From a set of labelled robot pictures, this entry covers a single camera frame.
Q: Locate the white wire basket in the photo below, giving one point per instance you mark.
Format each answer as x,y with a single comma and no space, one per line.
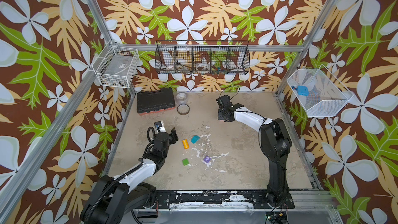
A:
115,66

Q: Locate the green square block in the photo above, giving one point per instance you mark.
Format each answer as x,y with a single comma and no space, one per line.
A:
185,162

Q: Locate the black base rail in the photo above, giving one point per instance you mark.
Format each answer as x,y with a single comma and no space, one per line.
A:
256,198

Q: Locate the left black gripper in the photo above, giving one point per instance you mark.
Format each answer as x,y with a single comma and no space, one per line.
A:
173,136

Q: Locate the purple number nine cube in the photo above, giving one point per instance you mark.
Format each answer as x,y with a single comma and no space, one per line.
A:
207,159

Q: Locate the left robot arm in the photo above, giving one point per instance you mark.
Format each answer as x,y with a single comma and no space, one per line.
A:
113,197

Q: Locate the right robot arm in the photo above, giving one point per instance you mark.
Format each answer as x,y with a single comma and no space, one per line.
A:
275,144

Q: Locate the clear plastic cup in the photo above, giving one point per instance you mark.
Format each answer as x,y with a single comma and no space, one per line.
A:
181,98

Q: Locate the teal block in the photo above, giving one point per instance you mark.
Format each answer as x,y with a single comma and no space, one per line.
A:
194,139

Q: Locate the white mesh basket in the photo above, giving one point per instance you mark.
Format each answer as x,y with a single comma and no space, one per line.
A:
327,94

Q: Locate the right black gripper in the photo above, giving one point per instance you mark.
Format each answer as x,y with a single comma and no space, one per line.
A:
222,111

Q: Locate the aluminium frame structure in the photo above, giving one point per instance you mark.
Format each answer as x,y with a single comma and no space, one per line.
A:
18,184

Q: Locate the black wire basket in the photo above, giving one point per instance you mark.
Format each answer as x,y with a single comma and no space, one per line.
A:
202,57

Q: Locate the blue object in basket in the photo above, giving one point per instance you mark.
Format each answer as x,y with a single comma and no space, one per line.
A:
302,90

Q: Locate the black tool case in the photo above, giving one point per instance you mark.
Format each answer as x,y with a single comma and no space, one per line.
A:
155,101

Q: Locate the orange supermarket block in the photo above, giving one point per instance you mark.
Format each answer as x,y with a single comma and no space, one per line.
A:
185,144

